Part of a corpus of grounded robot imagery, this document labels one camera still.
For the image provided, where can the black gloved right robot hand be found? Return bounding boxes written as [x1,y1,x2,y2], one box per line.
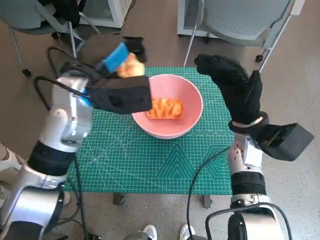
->
[193,53,264,126]

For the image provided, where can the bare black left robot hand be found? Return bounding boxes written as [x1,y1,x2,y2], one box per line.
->
[76,34,149,75]

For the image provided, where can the round toy bread bun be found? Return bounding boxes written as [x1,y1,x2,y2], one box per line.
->
[116,52,146,78]

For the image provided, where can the pink bowl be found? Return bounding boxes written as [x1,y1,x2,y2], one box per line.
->
[131,74,203,140]

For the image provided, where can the orange sliced toy bread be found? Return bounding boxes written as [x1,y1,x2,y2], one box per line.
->
[146,98,184,120]

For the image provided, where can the grey chair with metal legs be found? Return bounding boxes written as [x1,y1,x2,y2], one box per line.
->
[0,0,102,76]
[183,0,306,73]

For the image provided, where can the green cutting mat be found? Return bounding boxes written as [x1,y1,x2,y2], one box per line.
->
[63,66,237,195]

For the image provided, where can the white shoe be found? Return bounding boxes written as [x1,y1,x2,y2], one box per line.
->
[143,224,158,240]
[180,224,195,240]

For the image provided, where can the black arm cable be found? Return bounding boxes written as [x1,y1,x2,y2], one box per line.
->
[34,76,90,240]
[186,146,233,240]
[205,202,294,240]
[47,46,84,69]

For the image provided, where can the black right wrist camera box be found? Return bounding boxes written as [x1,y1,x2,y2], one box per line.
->
[256,122,315,162]

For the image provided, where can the black table bracket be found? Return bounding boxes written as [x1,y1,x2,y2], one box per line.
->
[202,194,213,209]
[113,193,126,207]

